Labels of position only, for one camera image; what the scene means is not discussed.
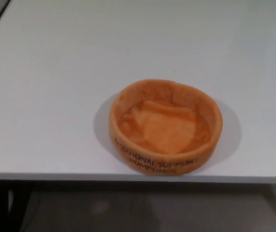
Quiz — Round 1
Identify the orange soft plush plate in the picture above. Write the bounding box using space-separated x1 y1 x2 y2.
108 77 224 176

